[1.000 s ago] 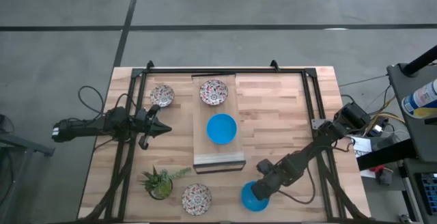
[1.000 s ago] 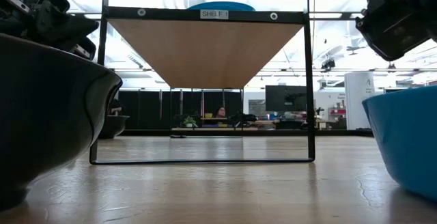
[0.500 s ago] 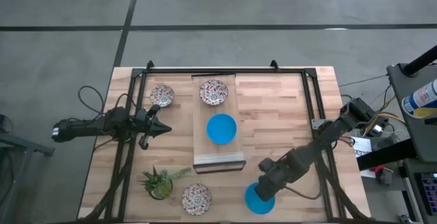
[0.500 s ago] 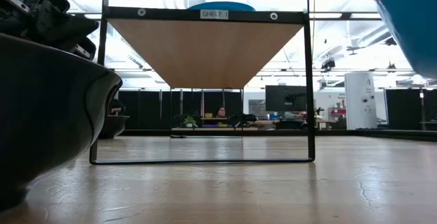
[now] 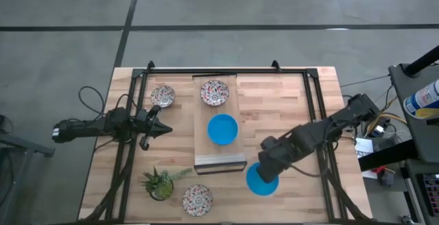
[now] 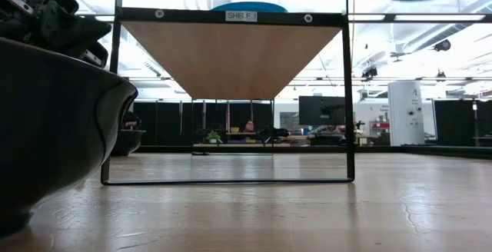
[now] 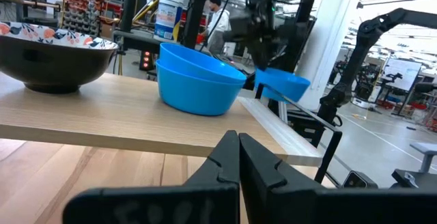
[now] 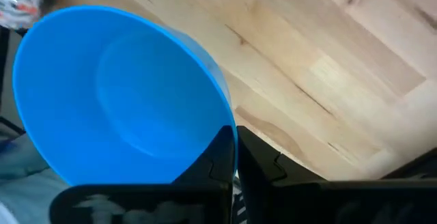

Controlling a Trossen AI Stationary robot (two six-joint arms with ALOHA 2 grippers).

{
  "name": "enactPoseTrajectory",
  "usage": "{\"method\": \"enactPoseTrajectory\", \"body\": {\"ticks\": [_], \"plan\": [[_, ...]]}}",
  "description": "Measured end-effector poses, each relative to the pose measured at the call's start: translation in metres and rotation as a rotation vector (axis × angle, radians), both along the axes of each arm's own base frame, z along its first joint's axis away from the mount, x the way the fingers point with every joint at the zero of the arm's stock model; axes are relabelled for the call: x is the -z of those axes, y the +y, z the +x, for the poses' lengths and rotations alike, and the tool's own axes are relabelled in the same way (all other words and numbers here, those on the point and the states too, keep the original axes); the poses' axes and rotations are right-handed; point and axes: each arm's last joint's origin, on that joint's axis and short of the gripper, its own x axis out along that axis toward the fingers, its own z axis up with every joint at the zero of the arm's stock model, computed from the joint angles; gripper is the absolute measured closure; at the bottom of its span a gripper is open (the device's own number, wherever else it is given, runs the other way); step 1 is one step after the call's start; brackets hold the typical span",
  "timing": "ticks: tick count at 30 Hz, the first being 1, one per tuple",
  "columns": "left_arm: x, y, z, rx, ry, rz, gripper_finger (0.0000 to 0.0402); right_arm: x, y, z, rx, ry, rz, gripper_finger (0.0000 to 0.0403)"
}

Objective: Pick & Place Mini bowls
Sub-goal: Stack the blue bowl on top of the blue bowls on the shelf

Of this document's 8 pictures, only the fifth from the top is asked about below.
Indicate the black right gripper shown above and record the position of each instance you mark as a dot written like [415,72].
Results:
[274,160]

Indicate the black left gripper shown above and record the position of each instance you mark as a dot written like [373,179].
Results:
[145,123]

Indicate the blue plastic bowl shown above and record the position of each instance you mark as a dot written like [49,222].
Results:
[260,189]
[223,129]

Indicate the floral patterned ceramic bowl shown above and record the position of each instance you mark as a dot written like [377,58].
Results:
[214,92]
[197,200]
[163,96]

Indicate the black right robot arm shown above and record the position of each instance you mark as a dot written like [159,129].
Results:
[343,117]

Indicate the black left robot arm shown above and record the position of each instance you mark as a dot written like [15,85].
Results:
[85,128]

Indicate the wooden board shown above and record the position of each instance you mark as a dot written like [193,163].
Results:
[219,156]

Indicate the green potted succulent plant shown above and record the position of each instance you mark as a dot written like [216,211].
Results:
[161,187]

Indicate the white paper sheet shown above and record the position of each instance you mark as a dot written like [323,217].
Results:
[364,147]

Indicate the small red object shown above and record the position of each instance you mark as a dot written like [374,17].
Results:
[378,169]

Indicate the small grey device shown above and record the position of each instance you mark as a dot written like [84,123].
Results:
[387,178]

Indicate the grey metal stand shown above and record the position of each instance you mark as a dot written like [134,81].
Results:
[24,146]

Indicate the grey metal cart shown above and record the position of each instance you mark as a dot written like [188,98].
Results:
[422,136]

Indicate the screen with coloured keys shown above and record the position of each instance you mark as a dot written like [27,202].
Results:
[430,190]

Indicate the white and blue spray can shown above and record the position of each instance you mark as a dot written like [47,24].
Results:
[423,98]

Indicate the black pole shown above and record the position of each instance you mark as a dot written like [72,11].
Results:
[423,60]

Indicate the black aluminium table frame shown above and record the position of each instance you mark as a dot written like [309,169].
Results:
[223,71]

